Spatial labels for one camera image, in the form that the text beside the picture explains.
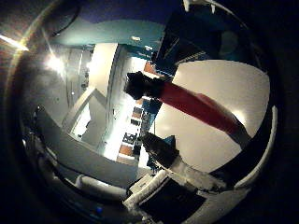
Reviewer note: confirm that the shelf unit with orange panels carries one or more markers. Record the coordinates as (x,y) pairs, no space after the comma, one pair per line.
(126,150)

